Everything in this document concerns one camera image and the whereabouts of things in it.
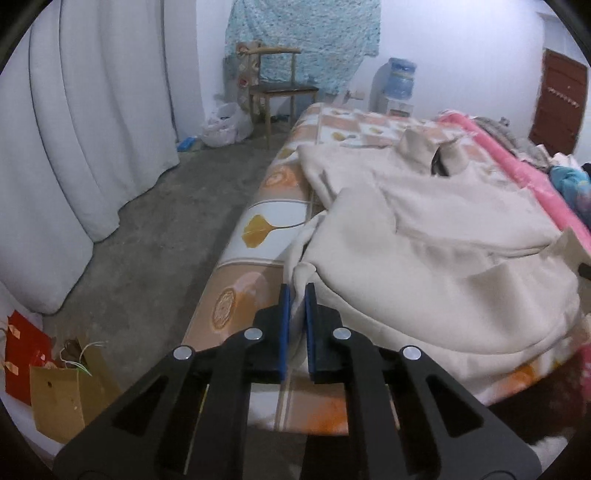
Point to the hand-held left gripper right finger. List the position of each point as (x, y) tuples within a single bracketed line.
[(310, 332)]

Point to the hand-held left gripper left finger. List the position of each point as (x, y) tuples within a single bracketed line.
[(285, 323)]

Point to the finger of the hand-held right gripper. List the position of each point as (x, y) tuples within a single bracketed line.
[(585, 270)]

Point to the cream zip jacket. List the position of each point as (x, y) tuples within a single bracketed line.
[(438, 277)]

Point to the blue patterned quilt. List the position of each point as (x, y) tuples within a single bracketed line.
[(570, 184)]

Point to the bed with patterned sheet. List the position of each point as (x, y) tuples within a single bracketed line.
[(258, 230)]

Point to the black and pink thing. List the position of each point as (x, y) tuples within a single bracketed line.
[(586, 169)]

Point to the pale pink cloth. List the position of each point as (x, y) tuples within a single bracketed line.
[(563, 159)]

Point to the pink blanket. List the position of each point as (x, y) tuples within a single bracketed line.
[(508, 161)]

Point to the dark cloth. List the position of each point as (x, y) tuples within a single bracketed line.
[(531, 406)]

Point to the grey fuzzy blanket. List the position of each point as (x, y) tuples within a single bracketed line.
[(498, 131)]

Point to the brown door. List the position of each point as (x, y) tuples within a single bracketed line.
[(558, 106)]

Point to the clear plastic bag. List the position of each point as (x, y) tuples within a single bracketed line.
[(226, 127)]

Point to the small blue packet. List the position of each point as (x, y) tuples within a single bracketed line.
[(187, 143)]

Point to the wooden chair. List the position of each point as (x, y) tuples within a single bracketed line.
[(281, 90)]

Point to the brown paper bag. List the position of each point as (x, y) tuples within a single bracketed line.
[(60, 397)]

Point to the floral cloth on chair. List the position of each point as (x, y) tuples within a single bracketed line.
[(244, 87)]

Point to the white water dispenser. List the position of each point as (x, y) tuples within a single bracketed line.
[(397, 108)]

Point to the red gift bag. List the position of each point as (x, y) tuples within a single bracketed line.
[(23, 341)]

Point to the blue water bottle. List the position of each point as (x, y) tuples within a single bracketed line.
[(400, 78)]

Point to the white curtain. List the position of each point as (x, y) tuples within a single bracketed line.
[(92, 115)]

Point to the white wall socket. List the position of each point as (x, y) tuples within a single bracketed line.
[(354, 95)]

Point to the teal patterned wall cloth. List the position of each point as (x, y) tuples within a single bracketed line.
[(314, 41)]

